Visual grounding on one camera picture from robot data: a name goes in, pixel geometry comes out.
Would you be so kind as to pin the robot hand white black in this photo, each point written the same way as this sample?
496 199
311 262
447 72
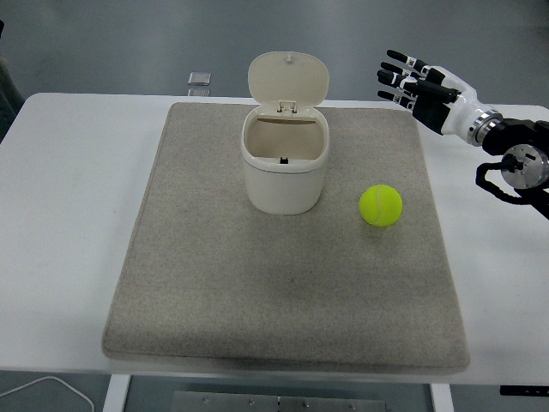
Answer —
459 107

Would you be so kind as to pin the white table leg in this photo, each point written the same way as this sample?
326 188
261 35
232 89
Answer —
442 399
116 395

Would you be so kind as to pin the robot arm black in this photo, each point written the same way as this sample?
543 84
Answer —
514 129

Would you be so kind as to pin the square metal floor plate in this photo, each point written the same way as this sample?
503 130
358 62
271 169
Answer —
200 78
198 92

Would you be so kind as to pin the yellow tennis ball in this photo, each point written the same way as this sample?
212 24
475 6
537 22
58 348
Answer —
381 206

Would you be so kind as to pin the grey metal plate with screws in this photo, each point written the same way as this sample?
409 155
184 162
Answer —
279 403

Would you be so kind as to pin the black table control panel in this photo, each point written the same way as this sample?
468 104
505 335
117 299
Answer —
523 390

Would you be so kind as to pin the cream bin with hinged lid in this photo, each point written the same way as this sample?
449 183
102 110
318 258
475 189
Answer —
283 184

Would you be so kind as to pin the beige grey fabric mat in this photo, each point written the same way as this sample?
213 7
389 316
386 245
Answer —
279 279

